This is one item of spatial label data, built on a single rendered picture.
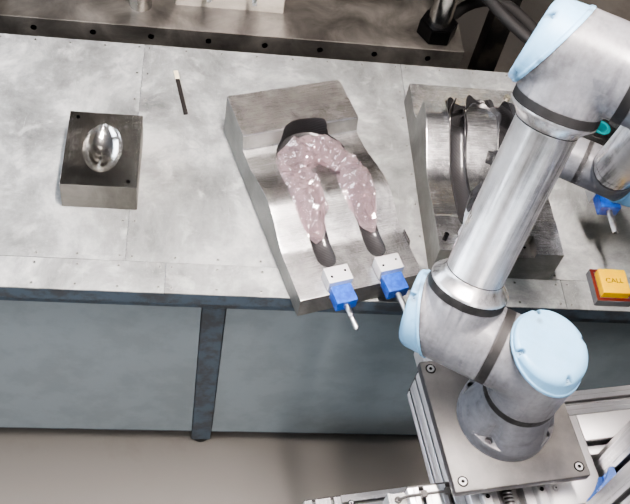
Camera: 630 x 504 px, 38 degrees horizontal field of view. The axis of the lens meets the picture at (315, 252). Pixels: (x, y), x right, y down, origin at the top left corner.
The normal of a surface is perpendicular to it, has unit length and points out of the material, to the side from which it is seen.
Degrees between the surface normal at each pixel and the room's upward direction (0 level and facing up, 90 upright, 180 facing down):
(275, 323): 90
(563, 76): 67
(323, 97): 0
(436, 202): 3
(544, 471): 0
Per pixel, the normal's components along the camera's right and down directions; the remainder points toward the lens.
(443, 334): -0.39, 0.35
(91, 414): 0.04, 0.81
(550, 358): 0.26, -0.52
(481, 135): 0.15, -0.18
